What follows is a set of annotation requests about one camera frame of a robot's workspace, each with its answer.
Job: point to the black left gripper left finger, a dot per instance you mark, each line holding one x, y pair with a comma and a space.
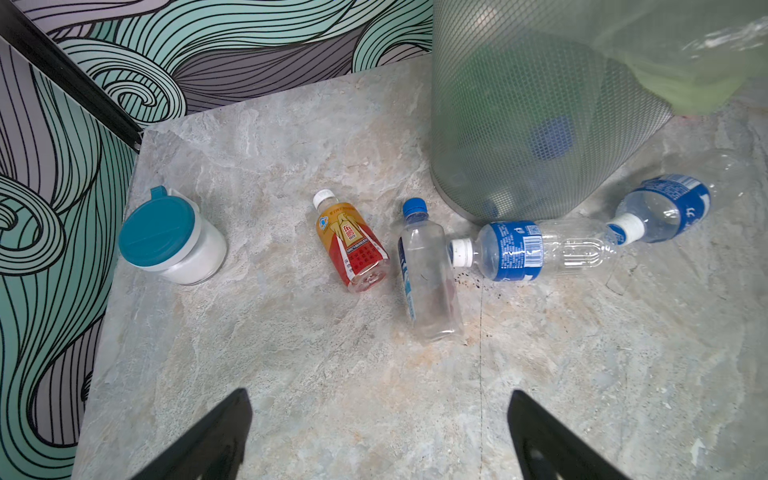
214, 448

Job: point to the red yellow label tea bottle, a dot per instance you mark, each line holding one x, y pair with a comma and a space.
356, 253

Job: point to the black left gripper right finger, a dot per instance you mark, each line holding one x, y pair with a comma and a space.
547, 449

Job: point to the white jar teal lid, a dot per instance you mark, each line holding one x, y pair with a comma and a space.
169, 237

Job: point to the grey mesh waste bin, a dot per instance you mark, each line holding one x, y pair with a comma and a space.
531, 112

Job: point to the green plastic bin liner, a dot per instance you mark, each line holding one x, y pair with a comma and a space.
693, 54

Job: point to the clear bottle blue chinese label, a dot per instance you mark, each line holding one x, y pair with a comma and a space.
688, 191

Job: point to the black left corner post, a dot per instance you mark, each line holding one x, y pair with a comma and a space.
47, 57

